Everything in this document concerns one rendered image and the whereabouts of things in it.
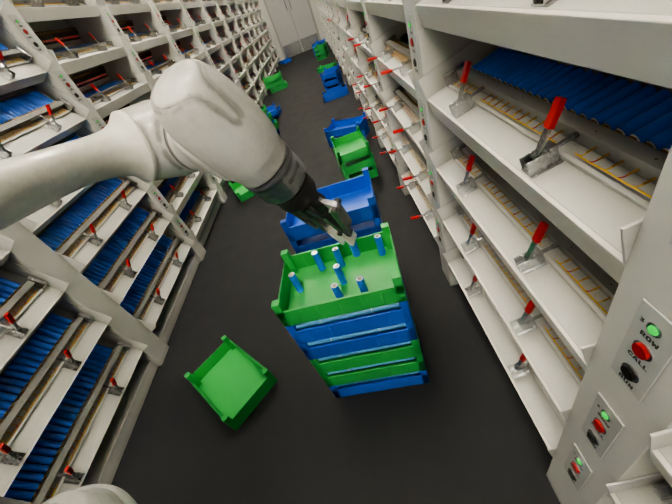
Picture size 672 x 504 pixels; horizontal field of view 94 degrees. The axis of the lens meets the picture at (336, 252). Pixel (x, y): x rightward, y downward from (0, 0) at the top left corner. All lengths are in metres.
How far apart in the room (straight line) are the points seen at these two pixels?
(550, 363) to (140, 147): 0.77
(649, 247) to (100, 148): 0.59
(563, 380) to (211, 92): 0.71
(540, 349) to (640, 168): 0.41
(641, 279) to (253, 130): 0.42
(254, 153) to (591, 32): 0.34
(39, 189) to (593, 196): 0.59
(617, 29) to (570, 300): 0.36
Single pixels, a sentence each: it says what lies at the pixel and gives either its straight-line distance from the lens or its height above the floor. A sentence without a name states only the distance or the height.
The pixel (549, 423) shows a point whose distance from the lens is 0.89.
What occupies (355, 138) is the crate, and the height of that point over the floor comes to 0.17.
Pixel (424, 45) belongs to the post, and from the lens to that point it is 0.84.
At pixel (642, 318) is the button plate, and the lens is 0.40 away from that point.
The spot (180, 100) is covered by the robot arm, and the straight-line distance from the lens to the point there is 0.40.
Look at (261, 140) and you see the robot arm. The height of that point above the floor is 0.85.
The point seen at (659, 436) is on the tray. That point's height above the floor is 0.55.
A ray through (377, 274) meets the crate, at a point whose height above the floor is 0.40.
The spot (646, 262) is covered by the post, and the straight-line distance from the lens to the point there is 0.37.
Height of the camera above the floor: 0.96
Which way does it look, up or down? 38 degrees down
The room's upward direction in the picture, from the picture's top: 23 degrees counter-clockwise
